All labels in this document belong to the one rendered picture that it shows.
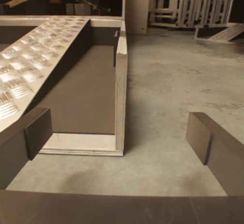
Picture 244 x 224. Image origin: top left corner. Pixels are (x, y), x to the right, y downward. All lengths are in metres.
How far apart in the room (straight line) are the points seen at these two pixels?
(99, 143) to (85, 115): 0.08
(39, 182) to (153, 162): 0.14
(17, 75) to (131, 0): 1.95
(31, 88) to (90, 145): 0.19
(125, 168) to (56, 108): 0.18
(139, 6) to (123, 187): 2.19
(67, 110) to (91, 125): 0.07
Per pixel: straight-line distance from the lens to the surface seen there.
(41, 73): 0.44
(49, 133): 0.16
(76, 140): 0.26
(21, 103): 0.36
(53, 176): 0.24
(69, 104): 0.35
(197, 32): 2.04
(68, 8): 1.15
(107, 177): 0.23
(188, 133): 0.16
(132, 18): 2.28
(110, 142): 0.26
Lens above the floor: 0.17
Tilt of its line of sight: 26 degrees down
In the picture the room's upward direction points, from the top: 2 degrees clockwise
